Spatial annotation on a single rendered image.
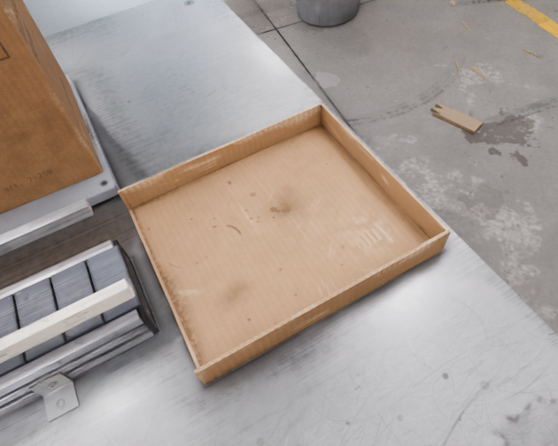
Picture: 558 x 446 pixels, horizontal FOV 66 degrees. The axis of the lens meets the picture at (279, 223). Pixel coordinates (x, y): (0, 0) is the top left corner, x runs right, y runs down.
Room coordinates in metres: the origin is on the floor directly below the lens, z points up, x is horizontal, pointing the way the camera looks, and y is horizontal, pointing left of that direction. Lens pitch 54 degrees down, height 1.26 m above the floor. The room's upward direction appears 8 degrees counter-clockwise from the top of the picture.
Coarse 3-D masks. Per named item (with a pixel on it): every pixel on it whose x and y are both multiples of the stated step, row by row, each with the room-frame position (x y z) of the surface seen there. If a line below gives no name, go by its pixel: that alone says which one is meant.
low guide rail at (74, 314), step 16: (112, 288) 0.20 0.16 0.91; (128, 288) 0.20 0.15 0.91; (80, 304) 0.19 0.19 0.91; (96, 304) 0.19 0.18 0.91; (112, 304) 0.19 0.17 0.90; (48, 320) 0.18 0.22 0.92; (64, 320) 0.18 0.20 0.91; (80, 320) 0.18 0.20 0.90; (16, 336) 0.17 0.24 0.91; (32, 336) 0.17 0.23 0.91; (48, 336) 0.17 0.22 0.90; (0, 352) 0.16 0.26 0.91; (16, 352) 0.16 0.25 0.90
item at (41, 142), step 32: (0, 0) 0.43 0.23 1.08; (0, 32) 0.42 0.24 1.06; (32, 32) 0.53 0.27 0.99; (0, 64) 0.41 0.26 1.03; (32, 64) 0.42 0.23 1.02; (0, 96) 0.40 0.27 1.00; (32, 96) 0.41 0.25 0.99; (64, 96) 0.47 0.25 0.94; (0, 128) 0.40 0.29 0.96; (32, 128) 0.41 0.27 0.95; (64, 128) 0.42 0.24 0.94; (0, 160) 0.39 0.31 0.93; (32, 160) 0.40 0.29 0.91; (64, 160) 0.41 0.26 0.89; (96, 160) 0.42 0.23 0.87; (0, 192) 0.38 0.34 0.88; (32, 192) 0.39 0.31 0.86
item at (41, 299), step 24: (96, 264) 0.26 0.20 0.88; (120, 264) 0.25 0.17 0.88; (24, 288) 0.24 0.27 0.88; (48, 288) 0.23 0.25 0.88; (72, 288) 0.23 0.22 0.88; (96, 288) 0.22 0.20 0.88; (0, 312) 0.21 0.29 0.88; (24, 312) 0.21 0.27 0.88; (48, 312) 0.20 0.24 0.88; (120, 312) 0.19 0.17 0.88; (0, 336) 0.19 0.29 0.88; (72, 336) 0.18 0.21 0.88; (24, 360) 0.16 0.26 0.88
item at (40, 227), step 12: (72, 204) 0.27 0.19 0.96; (84, 204) 0.27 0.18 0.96; (48, 216) 0.26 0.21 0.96; (60, 216) 0.26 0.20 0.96; (72, 216) 0.26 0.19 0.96; (84, 216) 0.26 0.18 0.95; (24, 228) 0.25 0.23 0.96; (36, 228) 0.25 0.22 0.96; (48, 228) 0.25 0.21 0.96; (60, 228) 0.25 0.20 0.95; (0, 240) 0.24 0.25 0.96; (12, 240) 0.24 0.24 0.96; (24, 240) 0.24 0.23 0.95; (0, 252) 0.23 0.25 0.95
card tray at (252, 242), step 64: (320, 128) 0.47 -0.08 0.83; (128, 192) 0.37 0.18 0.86; (192, 192) 0.38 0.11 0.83; (256, 192) 0.36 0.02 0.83; (320, 192) 0.35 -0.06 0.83; (384, 192) 0.33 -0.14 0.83; (192, 256) 0.28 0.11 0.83; (256, 256) 0.27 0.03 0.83; (320, 256) 0.25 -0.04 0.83; (384, 256) 0.24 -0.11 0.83; (192, 320) 0.20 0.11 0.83; (256, 320) 0.19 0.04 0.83
